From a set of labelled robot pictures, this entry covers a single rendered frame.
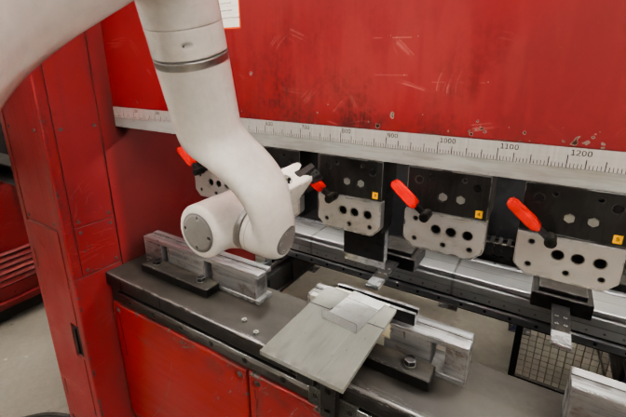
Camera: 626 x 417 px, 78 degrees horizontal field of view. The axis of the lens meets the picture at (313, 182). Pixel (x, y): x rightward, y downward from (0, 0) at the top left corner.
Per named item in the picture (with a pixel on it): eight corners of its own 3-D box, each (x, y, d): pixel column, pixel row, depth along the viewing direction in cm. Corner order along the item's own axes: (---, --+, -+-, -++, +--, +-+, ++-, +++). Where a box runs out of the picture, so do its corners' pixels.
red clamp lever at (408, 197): (392, 180, 71) (429, 219, 69) (400, 174, 75) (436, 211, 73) (387, 185, 72) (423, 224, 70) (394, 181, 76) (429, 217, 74)
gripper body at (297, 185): (260, 168, 67) (296, 155, 76) (237, 206, 72) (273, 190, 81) (290, 198, 65) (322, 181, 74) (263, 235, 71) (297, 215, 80)
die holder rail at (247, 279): (146, 261, 133) (142, 235, 130) (161, 253, 138) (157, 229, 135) (259, 305, 108) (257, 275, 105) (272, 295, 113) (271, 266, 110)
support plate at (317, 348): (259, 354, 74) (259, 350, 74) (326, 289, 95) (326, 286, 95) (343, 394, 65) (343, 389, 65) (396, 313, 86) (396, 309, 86)
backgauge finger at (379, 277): (348, 286, 98) (349, 268, 96) (387, 247, 119) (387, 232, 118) (394, 300, 92) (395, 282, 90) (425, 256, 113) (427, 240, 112)
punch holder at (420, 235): (401, 244, 78) (407, 166, 73) (415, 229, 85) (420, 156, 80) (481, 262, 71) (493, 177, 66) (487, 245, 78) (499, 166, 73)
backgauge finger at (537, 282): (524, 342, 78) (528, 321, 77) (532, 283, 99) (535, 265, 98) (596, 365, 72) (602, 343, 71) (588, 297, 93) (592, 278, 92)
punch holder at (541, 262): (510, 270, 68) (525, 181, 63) (515, 251, 75) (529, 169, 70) (616, 295, 61) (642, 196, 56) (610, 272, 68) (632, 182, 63)
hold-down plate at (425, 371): (306, 341, 94) (306, 330, 93) (317, 329, 99) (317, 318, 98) (428, 393, 79) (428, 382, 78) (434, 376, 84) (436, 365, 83)
